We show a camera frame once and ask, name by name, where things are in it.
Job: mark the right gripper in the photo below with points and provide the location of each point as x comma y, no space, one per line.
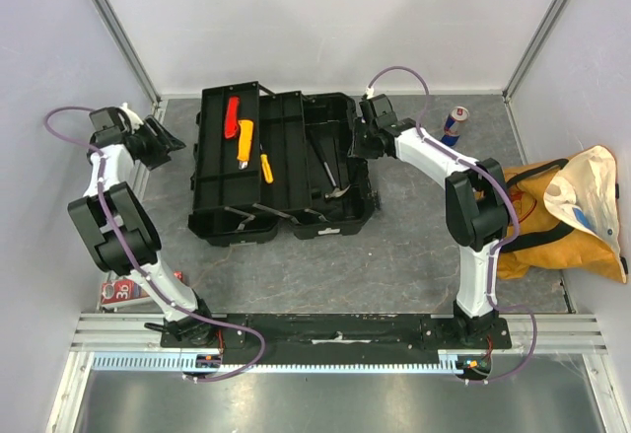
363,138

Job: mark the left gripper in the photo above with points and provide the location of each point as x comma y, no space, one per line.
162,150

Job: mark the red handled pliers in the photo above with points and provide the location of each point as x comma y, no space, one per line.
231,121

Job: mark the black plastic toolbox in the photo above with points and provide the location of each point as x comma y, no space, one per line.
233,206

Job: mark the yellow handled screwdriver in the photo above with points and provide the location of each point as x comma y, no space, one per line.
265,166

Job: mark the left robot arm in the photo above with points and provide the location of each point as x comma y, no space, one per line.
117,231

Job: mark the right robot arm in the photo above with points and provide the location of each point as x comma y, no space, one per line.
477,207

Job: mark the red bull can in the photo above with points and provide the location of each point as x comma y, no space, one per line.
455,121

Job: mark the red white small box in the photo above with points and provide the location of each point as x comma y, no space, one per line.
121,291

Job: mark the yellow tote bag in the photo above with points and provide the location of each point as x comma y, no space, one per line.
568,216

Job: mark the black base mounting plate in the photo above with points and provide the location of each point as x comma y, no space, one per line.
334,337

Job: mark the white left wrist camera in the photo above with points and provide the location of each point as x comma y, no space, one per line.
131,119

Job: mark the aluminium front frame rail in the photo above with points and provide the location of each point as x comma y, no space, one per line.
125,332

